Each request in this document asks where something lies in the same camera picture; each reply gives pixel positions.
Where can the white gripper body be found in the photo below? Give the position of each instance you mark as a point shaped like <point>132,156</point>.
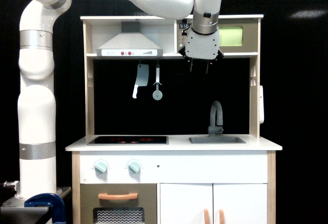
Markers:
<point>202,46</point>

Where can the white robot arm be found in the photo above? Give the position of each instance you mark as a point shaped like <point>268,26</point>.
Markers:
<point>36,105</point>

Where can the left white cabinet door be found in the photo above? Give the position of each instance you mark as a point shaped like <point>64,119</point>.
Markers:
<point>186,203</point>

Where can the white cabinet door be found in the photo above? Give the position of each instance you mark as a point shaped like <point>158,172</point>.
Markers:
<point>186,203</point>
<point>240,203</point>

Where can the right white cabinet door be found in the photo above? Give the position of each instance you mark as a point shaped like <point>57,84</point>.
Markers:
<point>240,203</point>

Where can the microwave keypad panel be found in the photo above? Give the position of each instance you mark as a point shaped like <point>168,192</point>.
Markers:
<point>182,28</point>

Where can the toy pizza cutter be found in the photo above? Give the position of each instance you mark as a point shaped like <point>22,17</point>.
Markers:
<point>157,94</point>

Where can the toy cleaver knife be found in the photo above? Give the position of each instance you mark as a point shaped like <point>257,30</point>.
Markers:
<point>141,78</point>

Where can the white side-mounted toy phone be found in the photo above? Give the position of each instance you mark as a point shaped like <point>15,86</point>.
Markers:
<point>261,106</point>

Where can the grey range hood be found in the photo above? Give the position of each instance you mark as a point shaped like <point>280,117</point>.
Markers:
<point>130,43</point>

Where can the grey toy faucet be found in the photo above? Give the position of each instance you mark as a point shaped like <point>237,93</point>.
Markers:
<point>216,119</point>

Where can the white wooden toy kitchen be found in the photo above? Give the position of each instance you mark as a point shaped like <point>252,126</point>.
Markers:
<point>183,112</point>

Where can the grey toy sink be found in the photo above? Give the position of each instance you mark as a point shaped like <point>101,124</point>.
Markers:
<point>216,140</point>

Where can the right mint stove knob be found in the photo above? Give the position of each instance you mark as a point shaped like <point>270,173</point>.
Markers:
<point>134,166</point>

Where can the mint stove knob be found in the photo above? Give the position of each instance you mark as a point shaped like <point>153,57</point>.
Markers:
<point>100,166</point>
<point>134,166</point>

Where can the black toy stovetop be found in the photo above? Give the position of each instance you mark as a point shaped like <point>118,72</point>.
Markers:
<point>115,140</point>

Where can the left mint stove knob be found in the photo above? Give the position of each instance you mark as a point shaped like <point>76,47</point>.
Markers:
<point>100,166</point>

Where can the blue clamp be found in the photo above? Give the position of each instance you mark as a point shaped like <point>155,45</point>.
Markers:
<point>51,200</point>

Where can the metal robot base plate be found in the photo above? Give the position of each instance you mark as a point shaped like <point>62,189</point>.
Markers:
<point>16,203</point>

